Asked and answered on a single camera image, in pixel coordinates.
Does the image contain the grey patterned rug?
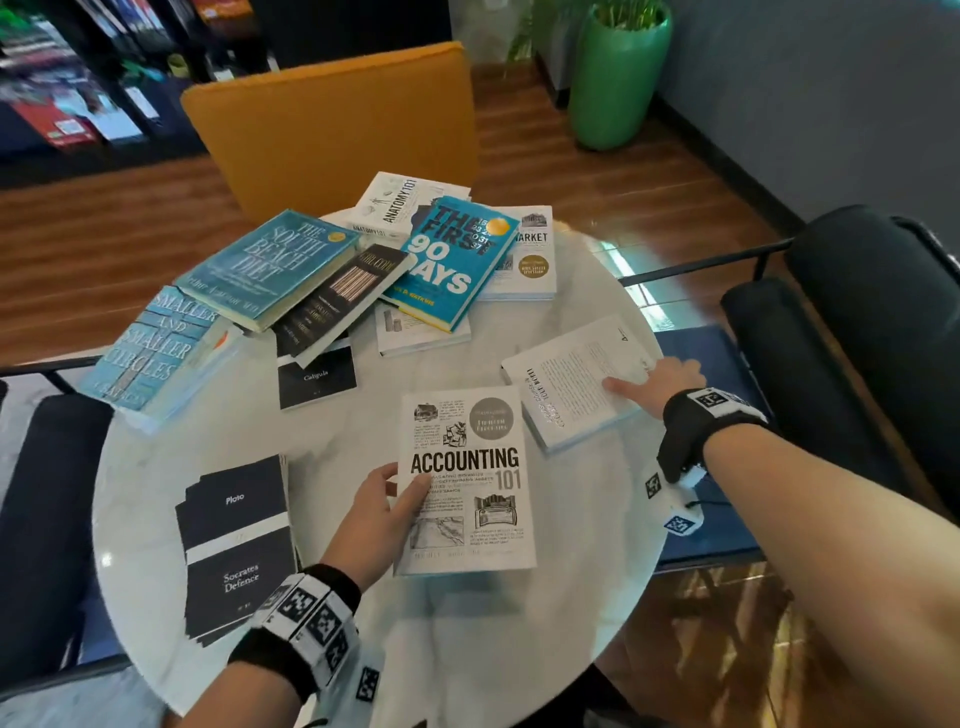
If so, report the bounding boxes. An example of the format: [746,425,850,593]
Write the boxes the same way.
[0,348,170,728]

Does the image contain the group of small black books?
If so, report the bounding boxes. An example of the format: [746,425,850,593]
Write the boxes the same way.
[173,453,301,649]

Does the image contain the light blue paperback book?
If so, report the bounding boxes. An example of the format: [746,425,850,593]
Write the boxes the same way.
[78,284,226,414]

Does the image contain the orange upholstered chair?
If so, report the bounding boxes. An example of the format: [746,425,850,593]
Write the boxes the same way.
[179,41,481,226]

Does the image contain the row of shelved books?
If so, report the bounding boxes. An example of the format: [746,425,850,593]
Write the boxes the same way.
[74,0,178,39]

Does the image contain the black marker-tagged wristband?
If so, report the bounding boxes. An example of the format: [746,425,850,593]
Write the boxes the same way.
[228,563,363,703]
[656,386,774,485]

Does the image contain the white book with body sketches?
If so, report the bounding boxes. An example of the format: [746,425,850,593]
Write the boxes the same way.
[348,170,472,241]

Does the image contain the orange striped boxes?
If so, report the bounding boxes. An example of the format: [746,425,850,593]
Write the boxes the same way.
[191,0,258,22]

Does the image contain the black bookshelf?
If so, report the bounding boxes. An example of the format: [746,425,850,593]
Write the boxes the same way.
[0,0,275,189]

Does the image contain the black book with barcode print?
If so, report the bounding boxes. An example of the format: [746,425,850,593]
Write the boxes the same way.
[272,243,415,369]

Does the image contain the blue book with yellow dot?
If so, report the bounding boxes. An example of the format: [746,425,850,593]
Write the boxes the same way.
[378,196,521,334]

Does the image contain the person's left hand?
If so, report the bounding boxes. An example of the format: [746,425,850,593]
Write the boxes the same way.
[320,462,434,594]

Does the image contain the white book with gold circle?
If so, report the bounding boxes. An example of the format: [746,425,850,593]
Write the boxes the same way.
[476,204,559,303]

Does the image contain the red box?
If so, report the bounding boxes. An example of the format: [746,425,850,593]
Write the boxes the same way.
[11,101,100,150]

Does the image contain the person's right hand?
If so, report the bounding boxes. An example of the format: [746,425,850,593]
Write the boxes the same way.
[602,356,708,421]

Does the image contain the white marker-tagged wrist camera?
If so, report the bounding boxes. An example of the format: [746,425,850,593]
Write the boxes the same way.
[641,461,710,540]
[311,644,388,728]

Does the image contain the white book with grey bars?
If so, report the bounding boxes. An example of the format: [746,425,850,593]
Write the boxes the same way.
[372,299,474,359]

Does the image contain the green palm plant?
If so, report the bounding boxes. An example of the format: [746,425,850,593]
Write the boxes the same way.
[506,0,669,65]

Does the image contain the teal hardcover book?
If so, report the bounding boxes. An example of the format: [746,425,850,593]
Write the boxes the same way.
[173,209,361,334]

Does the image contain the black cabinet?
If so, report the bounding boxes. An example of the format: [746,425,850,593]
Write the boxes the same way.
[251,0,454,70]

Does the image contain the person's right forearm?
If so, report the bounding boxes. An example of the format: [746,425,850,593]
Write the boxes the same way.
[701,427,960,728]

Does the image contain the black roll-cushion lounge chair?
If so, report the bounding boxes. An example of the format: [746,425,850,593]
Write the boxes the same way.
[0,356,133,699]
[618,203,960,575]

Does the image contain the green plant pot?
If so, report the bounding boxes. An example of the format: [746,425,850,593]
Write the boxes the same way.
[567,0,674,153]

